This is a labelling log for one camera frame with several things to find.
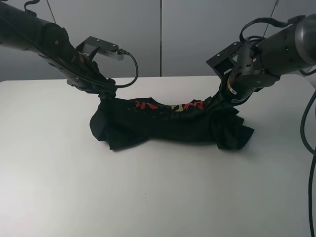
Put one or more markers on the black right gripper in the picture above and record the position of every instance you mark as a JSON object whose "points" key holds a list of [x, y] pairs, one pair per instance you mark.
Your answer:
{"points": [[221, 100]]}

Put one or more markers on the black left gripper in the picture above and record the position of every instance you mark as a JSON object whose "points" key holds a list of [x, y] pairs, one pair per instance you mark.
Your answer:
{"points": [[80, 71]]}

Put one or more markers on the black printed t-shirt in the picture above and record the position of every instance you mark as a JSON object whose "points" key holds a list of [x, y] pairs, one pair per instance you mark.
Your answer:
{"points": [[125, 123]]}

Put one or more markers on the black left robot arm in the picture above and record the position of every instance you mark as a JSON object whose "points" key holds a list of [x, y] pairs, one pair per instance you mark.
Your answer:
{"points": [[22, 30]]}

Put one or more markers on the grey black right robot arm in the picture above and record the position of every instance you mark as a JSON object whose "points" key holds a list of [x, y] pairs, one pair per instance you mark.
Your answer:
{"points": [[253, 63]]}

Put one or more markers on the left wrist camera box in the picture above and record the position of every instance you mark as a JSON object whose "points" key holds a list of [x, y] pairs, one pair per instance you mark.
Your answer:
{"points": [[92, 46]]}

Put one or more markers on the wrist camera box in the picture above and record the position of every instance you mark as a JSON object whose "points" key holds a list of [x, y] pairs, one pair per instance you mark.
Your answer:
{"points": [[223, 61], [92, 46]]}

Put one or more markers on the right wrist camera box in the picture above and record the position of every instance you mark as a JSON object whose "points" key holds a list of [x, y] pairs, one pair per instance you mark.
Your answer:
{"points": [[223, 61]]}

